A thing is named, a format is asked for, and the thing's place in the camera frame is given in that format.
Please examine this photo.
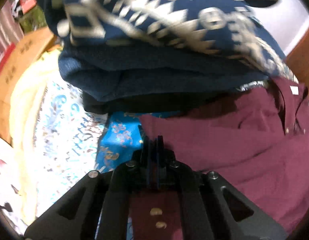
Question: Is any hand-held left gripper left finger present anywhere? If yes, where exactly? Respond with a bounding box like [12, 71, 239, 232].
[23, 136, 155, 240]

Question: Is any patchwork bedspread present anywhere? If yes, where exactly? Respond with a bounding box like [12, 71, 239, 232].
[0, 80, 145, 235]

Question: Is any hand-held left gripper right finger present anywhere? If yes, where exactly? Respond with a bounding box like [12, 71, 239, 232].
[154, 135, 288, 240]

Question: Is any wooden wardrobe with glass door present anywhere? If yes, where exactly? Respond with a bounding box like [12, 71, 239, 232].
[284, 17, 309, 92]

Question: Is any maroon button shirt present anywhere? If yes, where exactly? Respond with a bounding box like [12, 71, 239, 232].
[130, 76, 309, 240]

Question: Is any orange box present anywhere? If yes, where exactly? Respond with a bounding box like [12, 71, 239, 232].
[20, 0, 38, 13]

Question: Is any yellow cloth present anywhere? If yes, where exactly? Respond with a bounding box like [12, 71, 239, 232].
[10, 50, 64, 227]

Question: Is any pile of dark patterned clothes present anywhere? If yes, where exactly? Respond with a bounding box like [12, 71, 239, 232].
[43, 0, 298, 82]

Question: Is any wooden lap desk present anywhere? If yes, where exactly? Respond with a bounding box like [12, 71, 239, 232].
[0, 27, 57, 143]

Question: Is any red box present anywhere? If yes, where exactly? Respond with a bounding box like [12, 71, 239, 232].
[0, 42, 17, 68]

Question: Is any striped brown curtain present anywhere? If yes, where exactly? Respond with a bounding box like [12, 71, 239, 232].
[0, 2, 25, 53]

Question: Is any green patterned cloth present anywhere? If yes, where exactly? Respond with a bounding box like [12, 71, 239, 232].
[20, 5, 49, 33]

